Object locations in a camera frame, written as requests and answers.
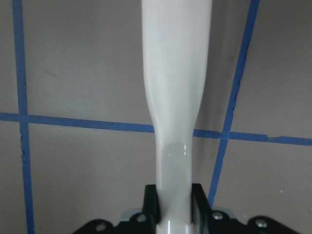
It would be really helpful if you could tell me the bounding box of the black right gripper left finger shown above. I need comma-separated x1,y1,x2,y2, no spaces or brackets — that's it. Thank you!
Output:
144,184,161,223

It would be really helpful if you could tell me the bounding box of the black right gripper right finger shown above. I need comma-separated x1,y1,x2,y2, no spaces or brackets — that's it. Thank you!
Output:
191,183,209,224

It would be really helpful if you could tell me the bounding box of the white hand brush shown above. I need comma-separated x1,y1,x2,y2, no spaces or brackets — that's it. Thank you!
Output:
141,0,213,234

